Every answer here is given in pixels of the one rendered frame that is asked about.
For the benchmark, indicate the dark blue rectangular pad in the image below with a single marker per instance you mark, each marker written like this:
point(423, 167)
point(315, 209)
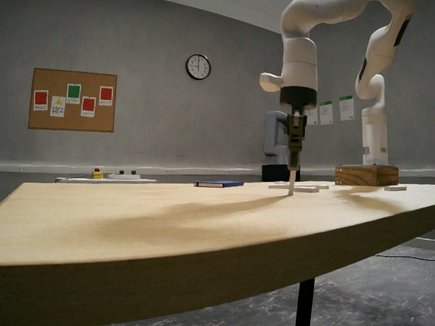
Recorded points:
point(218, 184)

